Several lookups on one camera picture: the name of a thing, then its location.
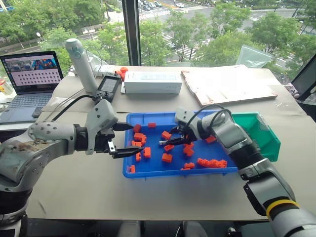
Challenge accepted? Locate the pink object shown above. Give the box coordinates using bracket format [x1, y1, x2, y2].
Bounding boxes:
[283, 82, 301, 99]

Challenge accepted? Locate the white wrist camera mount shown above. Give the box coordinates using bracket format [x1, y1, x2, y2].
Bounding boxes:
[85, 98, 119, 156]
[174, 106, 206, 132]

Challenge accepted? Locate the long orange toy brick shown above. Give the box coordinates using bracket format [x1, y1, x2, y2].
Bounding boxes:
[197, 158, 228, 169]

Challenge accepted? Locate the brown paper table cover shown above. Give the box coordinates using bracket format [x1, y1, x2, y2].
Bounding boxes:
[26, 65, 316, 221]

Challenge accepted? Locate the black handheld controller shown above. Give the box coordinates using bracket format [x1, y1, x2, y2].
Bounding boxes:
[94, 73, 122, 103]

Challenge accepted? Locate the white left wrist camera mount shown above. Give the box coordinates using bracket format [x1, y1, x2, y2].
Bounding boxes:
[85, 98, 119, 156]

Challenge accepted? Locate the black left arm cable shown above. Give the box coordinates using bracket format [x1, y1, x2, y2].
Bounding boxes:
[50, 94, 100, 122]

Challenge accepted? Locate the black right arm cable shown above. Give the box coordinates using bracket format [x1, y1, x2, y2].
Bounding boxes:
[184, 104, 233, 135]

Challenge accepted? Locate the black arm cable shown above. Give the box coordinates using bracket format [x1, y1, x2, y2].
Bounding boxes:
[184, 104, 233, 135]
[50, 94, 100, 122]

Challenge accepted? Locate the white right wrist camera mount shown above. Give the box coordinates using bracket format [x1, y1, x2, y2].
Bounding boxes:
[174, 106, 206, 132]

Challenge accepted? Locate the white cylindrical bottle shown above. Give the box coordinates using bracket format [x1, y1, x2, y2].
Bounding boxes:
[65, 38, 99, 93]

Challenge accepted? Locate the green plastic bin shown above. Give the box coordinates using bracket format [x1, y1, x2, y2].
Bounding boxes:
[230, 111, 282, 162]

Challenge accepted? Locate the thin grey cable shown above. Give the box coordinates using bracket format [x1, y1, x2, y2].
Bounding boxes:
[50, 89, 86, 117]

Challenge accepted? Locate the flat brown cardboard sheet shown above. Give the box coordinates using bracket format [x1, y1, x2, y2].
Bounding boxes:
[181, 64, 279, 107]

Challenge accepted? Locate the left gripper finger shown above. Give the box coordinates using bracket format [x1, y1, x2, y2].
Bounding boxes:
[113, 122, 135, 132]
[112, 146, 145, 159]

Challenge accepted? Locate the grey rounded shape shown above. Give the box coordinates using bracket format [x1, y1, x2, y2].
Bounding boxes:
[183, 220, 208, 237]
[117, 220, 142, 237]

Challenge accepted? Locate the black window frame post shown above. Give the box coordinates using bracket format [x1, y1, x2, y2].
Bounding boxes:
[122, 0, 142, 67]

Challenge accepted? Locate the orange pieces pile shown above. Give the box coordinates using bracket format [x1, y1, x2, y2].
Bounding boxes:
[116, 66, 128, 80]

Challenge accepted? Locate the clear plastic bag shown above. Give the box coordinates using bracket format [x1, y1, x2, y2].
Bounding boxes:
[235, 44, 275, 69]

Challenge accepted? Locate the open laptop computer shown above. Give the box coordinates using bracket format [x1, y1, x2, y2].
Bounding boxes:
[0, 50, 65, 124]

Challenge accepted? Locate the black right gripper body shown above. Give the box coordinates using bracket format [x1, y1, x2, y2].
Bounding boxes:
[176, 124, 198, 145]

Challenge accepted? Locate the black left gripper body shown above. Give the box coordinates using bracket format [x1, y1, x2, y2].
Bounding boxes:
[93, 130, 117, 155]

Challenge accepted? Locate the blue plastic bin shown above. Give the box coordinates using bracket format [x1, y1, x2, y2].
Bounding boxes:
[122, 112, 239, 179]

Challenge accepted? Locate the clear jar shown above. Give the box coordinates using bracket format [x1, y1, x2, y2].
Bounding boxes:
[0, 76, 16, 104]

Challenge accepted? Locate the white cardboard box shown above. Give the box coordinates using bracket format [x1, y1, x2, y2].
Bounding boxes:
[120, 71, 183, 95]

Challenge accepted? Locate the black monitor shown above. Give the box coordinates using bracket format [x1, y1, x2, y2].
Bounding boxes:
[290, 52, 316, 101]

